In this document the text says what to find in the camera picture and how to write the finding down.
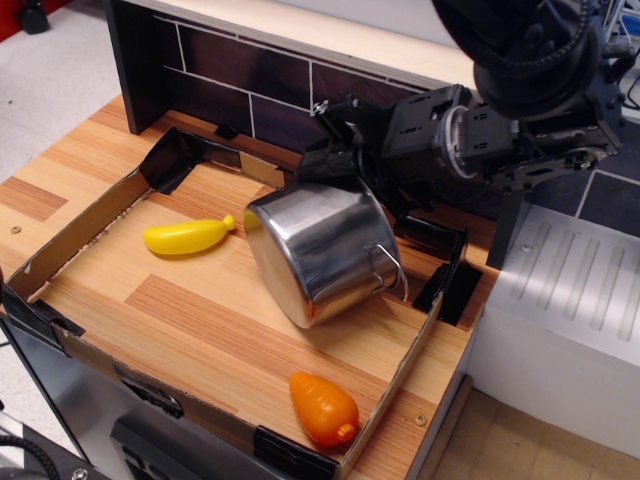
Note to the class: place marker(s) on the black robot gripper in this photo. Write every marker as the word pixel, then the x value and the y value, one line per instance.
pixel 397 151

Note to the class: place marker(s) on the stainless steel pot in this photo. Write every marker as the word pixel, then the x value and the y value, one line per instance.
pixel 323 248

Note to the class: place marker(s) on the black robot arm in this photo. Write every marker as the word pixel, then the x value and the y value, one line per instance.
pixel 546 102

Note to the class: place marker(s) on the cardboard fence with black tape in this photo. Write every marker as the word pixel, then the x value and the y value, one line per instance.
pixel 193 353

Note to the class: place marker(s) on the yellow plastic banana toy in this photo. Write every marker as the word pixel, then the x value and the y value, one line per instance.
pixel 188 237

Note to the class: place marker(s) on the white dish drainer sink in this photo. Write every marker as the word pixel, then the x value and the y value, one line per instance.
pixel 559 336

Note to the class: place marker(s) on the orange plastic carrot toy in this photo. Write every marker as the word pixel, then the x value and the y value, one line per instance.
pixel 326 412

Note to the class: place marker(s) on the black object on floor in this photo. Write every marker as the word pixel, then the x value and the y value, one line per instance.
pixel 32 17

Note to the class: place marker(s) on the dark grey shelf frame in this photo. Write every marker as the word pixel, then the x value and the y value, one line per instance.
pixel 258 88

